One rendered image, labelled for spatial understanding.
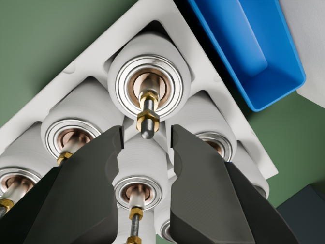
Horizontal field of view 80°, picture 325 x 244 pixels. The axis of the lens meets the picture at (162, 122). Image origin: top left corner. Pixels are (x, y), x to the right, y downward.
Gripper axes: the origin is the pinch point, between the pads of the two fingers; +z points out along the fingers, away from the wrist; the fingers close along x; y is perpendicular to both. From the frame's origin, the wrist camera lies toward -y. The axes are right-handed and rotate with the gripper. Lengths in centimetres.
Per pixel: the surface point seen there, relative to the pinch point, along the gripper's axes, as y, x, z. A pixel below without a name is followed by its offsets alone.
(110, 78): -0.5, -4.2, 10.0
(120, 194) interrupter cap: 16.9, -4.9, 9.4
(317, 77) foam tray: 4.1, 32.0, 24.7
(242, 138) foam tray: 12.4, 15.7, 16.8
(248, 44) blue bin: -0.7, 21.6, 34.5
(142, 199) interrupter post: 16.4, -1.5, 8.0
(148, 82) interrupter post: -0.4, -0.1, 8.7
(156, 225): 25.8, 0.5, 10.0
